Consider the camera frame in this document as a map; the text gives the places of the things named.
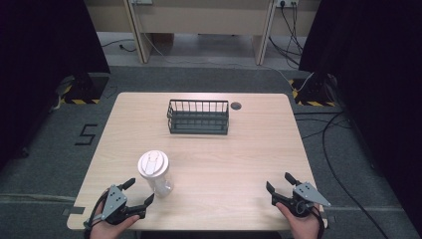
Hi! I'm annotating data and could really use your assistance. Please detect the black stand base striped tape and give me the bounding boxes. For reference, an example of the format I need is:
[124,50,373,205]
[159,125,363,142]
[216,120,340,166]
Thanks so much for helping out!
[288,73,338,108]
[55,72,110,106]

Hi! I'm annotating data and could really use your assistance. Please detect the person's left hand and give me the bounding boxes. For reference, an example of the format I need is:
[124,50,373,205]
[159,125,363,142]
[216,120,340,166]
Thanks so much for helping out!
[89,188,141,239]

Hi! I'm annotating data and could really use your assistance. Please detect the person's right hand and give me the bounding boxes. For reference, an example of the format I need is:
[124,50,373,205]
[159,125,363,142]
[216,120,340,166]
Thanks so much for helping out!
[275,201,321,239]

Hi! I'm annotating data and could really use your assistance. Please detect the clear cup with white lid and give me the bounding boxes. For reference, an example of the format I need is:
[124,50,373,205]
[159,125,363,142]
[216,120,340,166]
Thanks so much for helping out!
[136,149,175,198]

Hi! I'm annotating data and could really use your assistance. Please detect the black curtain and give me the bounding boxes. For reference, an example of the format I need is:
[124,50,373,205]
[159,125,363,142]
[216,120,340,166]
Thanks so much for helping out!
[298,0,422,230]
[0,0,111,171]

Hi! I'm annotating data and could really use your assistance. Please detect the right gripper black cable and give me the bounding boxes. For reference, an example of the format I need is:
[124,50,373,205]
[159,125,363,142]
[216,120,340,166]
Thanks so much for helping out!
[310,204,326,239]

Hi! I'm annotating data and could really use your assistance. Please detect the white wall socket with plugs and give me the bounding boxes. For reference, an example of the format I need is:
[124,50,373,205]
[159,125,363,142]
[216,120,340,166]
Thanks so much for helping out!
[276,0,300,9]

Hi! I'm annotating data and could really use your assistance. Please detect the beige wooden desk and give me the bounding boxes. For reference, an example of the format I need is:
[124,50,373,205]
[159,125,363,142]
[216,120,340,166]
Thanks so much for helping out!
[83,0,322,67]

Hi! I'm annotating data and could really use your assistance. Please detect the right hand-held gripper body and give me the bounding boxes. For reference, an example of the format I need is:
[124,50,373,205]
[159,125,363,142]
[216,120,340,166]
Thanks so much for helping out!
[271,181,331,219]

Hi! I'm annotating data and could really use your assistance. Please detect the bundle of black cables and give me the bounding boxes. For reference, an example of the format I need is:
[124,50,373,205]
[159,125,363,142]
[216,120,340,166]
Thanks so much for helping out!
[268,3,306,70]

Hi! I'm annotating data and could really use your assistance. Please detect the grey floor tape patch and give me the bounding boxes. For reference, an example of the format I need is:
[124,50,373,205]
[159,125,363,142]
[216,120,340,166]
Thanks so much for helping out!
[61,205,87,217]

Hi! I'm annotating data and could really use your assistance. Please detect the black wire basket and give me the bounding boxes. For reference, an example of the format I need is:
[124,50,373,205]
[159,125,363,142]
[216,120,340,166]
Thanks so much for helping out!
[166,99,230,135]

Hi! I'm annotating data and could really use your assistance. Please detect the short black floor cable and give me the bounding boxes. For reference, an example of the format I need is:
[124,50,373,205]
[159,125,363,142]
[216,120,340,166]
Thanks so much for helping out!
[101,38,137,54]

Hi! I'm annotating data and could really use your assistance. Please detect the long black floor cable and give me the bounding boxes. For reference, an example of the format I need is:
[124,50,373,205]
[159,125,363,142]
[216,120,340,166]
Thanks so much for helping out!
[320,112,390,239]

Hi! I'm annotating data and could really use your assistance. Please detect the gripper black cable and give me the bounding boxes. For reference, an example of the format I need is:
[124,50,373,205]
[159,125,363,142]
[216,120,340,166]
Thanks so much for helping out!
[310,204,326,239]
[83,191,111,239]

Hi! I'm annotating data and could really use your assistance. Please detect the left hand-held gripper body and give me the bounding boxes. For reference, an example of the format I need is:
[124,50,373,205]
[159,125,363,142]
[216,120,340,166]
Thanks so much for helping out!
[100,184,147,226]

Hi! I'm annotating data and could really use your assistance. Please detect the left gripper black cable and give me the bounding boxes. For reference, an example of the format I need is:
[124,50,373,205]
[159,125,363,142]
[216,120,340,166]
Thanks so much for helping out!
[83,191,111,239]

